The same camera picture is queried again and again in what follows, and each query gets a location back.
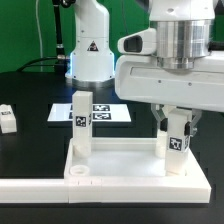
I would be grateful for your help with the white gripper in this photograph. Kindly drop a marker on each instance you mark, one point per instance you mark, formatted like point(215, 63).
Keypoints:
point(138, 78)

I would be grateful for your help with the white desk top tray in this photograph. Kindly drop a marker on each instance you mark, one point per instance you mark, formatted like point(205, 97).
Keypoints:
point(127, 161)

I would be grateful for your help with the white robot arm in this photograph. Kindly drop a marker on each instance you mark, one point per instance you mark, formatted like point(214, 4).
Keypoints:
point(172, 62)

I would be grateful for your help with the white L-shaped corner guide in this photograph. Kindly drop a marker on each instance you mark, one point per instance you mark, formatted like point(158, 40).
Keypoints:
point(63, 191)

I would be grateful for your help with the fiducial marker plate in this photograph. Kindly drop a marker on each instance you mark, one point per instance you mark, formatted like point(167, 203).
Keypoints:
point(100, 113)

